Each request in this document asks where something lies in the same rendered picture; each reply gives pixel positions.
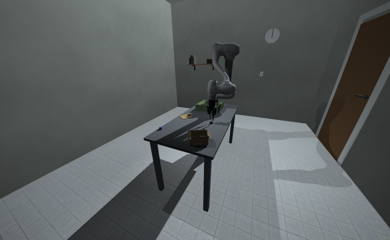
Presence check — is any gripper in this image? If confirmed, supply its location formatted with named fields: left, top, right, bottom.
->
left=207, top=100, right=217, bottom=121

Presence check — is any tan textured mat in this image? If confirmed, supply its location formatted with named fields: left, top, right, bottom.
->
left=180, top=114, right=192, bottom=119

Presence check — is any open brown cardboard box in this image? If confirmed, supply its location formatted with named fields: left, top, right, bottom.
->
left=188, top=130, right=211, bottom=145

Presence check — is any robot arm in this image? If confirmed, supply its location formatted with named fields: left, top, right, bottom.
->
left=205, top=42, right=240, bottom=105

